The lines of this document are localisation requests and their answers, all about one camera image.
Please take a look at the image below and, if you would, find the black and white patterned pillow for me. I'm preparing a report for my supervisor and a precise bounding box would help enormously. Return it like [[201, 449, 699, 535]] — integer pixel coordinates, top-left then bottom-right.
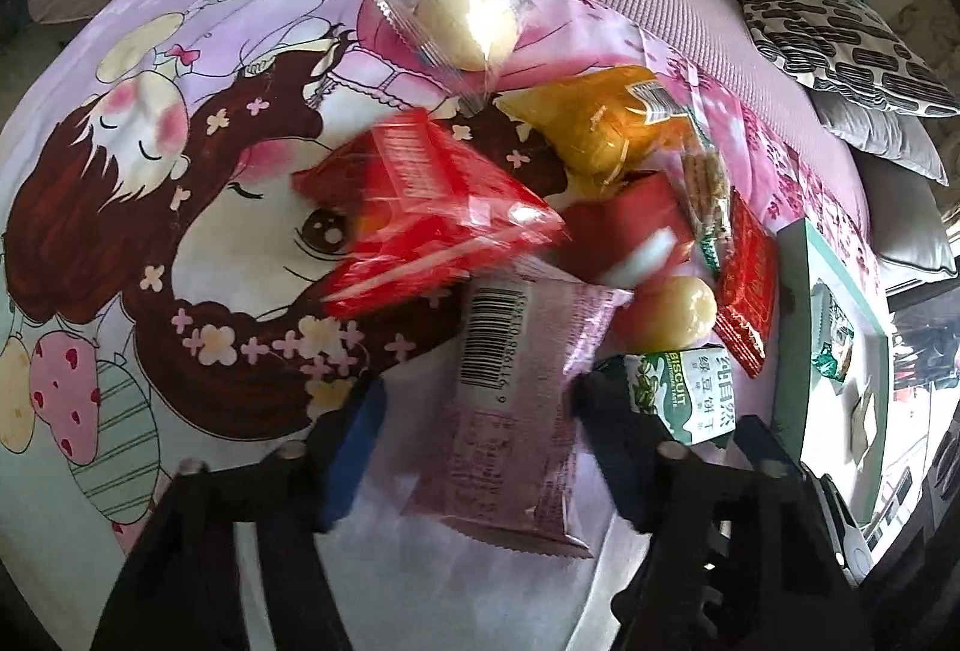
[[742, 0, 960, 116]]

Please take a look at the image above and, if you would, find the small green snack packet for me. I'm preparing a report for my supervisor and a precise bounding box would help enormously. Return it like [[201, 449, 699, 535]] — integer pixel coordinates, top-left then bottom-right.
[[810, 280, 856, 382]]

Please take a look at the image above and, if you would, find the small clear bun packet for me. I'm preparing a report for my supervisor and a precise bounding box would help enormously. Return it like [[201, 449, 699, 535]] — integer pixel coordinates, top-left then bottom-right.
[[611, 276, 719, 352]]

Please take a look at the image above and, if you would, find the pale green box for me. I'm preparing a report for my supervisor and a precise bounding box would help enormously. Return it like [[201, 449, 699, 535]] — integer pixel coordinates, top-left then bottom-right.
[[772, 217, 893, 524]]

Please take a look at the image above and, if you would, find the pale snack packet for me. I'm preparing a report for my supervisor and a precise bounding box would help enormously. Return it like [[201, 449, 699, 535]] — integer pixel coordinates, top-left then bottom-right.
[[847, 388, 882, 464]]

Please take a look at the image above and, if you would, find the printed cartoon blanket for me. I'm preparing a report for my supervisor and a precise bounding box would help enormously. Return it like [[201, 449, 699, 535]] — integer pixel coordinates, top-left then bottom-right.
[[0, 0, 886, 651]]

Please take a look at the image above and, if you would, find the dark red snack packet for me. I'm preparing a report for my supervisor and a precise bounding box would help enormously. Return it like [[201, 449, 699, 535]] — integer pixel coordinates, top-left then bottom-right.
[[555, 171, 698, 284]]

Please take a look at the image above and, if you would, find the clear green-trimmed wafer packet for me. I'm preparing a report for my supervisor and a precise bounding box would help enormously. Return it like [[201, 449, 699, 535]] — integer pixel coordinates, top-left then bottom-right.
[[630, 85, 736, 269]]

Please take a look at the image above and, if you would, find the grey pillow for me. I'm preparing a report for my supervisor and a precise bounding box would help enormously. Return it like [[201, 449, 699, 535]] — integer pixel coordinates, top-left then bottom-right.
[[814, 92, 950, 185]]

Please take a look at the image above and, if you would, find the green biscuit packet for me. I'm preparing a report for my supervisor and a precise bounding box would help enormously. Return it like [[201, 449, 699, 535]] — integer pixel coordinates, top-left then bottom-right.
[[596, 345, 740, 449]]

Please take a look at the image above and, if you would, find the orange translucent snack packet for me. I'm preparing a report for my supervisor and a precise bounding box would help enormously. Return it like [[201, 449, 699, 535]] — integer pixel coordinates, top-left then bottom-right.
[[495, 64, 702, 202]]

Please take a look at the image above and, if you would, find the bright red snack packet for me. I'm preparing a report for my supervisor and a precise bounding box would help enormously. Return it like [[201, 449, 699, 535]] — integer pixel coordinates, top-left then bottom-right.
[[291, 109, 571, 322]]

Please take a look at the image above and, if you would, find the large clear bun packet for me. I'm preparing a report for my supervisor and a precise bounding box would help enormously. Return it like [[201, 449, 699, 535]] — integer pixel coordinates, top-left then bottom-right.
[[367, 0, 537, 116]]

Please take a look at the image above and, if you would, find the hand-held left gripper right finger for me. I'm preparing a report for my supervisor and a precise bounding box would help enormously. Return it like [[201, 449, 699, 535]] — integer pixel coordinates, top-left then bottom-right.
[[571, 369, 878, 651]]

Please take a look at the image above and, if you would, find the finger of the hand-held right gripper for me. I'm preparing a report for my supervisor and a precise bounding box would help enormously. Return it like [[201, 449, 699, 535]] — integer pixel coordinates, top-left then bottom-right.
[[735, 415, 807, 483]]

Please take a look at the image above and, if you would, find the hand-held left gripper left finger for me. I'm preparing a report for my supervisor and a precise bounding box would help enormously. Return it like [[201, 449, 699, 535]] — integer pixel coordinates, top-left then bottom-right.
[[90, 379, 388, 651]]

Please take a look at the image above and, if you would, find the pink barcode snack packet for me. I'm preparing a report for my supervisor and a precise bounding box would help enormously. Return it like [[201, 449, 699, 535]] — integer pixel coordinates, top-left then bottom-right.
[[401, 272, 635, 558]]

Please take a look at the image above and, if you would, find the red gold-patterned snack packet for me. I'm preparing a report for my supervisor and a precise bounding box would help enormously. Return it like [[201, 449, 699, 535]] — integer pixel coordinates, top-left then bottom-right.
[[712, 190, 779, 376]]

